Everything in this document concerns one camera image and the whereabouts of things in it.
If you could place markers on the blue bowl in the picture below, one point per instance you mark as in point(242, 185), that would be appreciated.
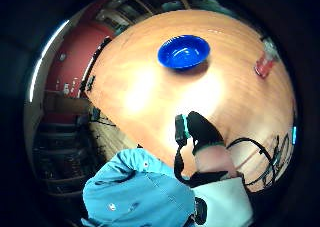
point(183, 52)

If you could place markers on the wooden shelf unit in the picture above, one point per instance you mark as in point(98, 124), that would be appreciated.
point(143, 7)

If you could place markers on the red clear plastic bottle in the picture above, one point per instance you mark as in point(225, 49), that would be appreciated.
point(265, 65)

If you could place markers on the brown cardboard box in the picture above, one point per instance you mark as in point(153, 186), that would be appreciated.
point(65, 103)

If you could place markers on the person in blue shirt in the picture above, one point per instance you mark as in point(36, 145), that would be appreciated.
point(140, 190)

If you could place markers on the dark storage rack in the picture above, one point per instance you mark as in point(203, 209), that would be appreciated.
point(63, 153)

